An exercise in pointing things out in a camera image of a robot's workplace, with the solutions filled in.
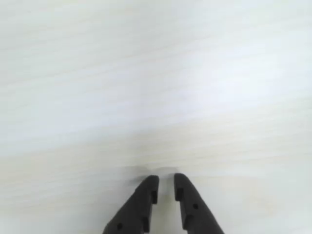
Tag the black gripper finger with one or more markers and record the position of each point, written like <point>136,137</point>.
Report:
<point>136,209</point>
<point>192,214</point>

